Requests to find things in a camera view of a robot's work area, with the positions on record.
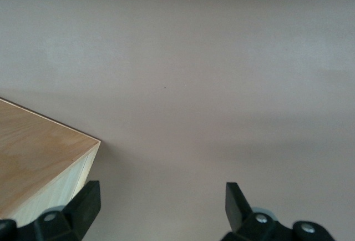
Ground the wooden drawer cabinet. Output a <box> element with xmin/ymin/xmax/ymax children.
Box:
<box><xmin>0</xmin><ymin>97</ymin><xmax>102</xmax><ymax>223</ymax></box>

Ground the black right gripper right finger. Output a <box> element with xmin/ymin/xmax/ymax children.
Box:
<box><xmin>219</xmin><ymin>182</ymin><xmax>334</xmax><ymax>241</ymax></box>

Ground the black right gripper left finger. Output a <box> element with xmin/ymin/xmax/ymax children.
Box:
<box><xmin>0</xmin><ymin>180</ymin><xmax>102</xmax><ymax>241</ymax></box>

